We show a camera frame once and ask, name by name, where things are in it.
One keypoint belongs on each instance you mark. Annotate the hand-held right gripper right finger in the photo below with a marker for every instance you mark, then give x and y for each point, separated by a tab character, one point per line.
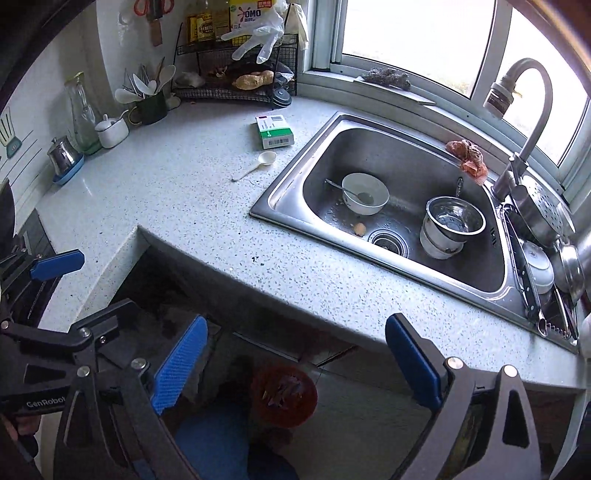
413	364

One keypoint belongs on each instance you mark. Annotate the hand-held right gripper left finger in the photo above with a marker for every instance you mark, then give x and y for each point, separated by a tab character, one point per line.
180	369

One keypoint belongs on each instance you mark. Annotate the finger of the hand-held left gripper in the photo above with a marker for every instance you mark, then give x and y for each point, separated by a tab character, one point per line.
106	318
57	266

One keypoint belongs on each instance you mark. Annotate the red bucket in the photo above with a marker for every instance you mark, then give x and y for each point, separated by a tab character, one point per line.
272	415

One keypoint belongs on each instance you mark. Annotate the person's left hand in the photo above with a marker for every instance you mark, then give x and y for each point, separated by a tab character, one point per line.
25	423

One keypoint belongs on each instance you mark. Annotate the black gas stove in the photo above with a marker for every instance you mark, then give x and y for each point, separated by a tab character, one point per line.
44	240

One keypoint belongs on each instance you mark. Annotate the blue tray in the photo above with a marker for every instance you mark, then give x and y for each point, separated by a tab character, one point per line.
69	174

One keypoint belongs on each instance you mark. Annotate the steel teapot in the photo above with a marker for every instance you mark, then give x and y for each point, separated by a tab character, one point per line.
62	154

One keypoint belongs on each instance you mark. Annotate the green saucer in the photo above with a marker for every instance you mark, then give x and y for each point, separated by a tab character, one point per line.
94	148

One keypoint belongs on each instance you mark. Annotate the steel pot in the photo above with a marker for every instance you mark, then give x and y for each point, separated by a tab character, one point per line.
452	226

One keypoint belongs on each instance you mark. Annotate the white sugar jar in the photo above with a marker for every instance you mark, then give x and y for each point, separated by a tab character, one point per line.
112	131

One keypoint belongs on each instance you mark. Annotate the tall glass bottle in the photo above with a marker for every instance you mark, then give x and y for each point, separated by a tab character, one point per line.
83	115

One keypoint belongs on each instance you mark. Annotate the small white bowl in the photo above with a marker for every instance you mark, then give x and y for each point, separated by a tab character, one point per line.
585	334

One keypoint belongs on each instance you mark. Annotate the dark green mug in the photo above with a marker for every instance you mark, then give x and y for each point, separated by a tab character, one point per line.
150	110

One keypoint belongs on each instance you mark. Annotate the white rice paddle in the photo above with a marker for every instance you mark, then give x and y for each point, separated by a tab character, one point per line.
124	95

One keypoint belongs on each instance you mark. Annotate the stainless steel sink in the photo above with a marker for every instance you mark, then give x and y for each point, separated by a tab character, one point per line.
323	194

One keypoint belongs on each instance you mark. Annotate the metal spoon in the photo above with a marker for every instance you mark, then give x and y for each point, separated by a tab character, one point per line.
334	184

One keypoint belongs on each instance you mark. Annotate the steel colander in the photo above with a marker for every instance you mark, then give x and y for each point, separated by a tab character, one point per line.
540	212

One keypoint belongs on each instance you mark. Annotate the white soup spoon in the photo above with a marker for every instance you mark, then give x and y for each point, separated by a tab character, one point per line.
141	82

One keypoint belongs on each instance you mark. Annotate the garlic bulb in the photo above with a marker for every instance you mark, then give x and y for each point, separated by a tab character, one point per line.
198	81
184	79
173	100

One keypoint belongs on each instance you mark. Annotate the orange rag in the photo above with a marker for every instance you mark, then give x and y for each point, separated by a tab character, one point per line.
468	157

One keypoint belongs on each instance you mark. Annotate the white plastic spoon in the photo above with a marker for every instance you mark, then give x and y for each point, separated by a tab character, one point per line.
266	158

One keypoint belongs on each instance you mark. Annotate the green white carton box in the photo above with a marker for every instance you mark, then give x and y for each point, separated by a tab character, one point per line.
274	131

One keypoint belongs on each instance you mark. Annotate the grey faucet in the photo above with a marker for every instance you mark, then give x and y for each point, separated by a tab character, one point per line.
535	129

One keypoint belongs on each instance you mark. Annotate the ginger root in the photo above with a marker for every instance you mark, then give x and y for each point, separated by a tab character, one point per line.
254	80

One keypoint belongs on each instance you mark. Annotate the red scissors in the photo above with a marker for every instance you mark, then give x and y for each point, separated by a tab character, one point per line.
154	5

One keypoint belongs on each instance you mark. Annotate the black round disc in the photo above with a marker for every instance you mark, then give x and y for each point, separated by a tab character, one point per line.
281	98

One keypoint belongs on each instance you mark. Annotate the yellow label bottle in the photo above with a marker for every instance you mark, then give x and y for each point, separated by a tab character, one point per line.
206	28

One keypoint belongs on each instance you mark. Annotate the dark scouring pad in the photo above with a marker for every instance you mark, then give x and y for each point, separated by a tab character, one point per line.
387	77

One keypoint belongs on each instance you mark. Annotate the dark sauce bottle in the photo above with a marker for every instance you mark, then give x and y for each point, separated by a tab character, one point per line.
221	23

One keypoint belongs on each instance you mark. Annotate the window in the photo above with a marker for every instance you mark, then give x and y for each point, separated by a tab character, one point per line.
415	32

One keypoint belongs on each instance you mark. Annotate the cream rubber glove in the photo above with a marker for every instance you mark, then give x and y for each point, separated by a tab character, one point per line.
300	25

